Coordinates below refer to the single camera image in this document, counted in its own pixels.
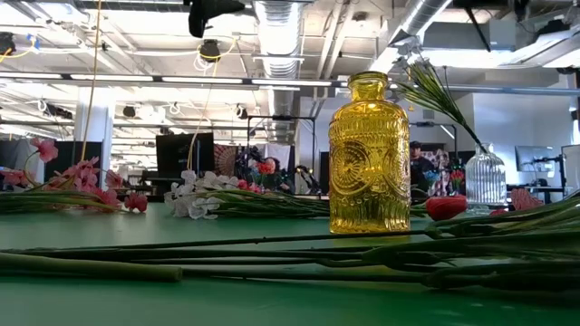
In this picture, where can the patterned mandala tapestry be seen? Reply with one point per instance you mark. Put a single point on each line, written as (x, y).
(225, 158)

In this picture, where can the long ceiling light bar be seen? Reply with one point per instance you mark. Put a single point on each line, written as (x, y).
(204, 80)

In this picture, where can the person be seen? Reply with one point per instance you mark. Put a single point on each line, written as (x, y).
(421, 167)

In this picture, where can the black round ceiling camera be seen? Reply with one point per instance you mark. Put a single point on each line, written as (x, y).
(209, 50)

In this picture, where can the black standing panel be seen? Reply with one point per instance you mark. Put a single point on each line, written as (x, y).
(81, 156)

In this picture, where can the background red flower bouquet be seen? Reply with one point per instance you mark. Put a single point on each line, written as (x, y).
(267, 166)

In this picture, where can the green table mat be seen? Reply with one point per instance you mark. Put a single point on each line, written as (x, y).
(272, 308)

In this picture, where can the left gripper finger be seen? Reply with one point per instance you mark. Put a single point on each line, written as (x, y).
(199, 18)

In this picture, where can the pink artificial flower bunch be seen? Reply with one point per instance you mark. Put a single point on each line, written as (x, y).
(244, 185)
(84, 176)
(453, 253)

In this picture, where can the yellow embossed glass vase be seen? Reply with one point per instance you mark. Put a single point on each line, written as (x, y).
(369, 172)

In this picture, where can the black monitor on stand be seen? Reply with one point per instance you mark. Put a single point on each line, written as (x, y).
(181, 154)

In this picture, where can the dark background desk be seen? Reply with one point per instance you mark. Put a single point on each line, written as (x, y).
(534, 189)

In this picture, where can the grey desktop monitor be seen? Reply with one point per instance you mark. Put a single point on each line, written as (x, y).
(528, 156)

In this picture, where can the silver ribbed ventilation duct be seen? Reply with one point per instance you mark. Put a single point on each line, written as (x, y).
(278, 27)

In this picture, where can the silver slanted ventilation duct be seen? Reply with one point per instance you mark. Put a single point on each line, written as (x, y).
(421, 18)

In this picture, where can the clear ribbed glass vase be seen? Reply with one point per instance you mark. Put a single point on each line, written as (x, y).
(486, 181)

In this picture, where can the black metal rig frame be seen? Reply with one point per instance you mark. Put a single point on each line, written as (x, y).
(281, 118)

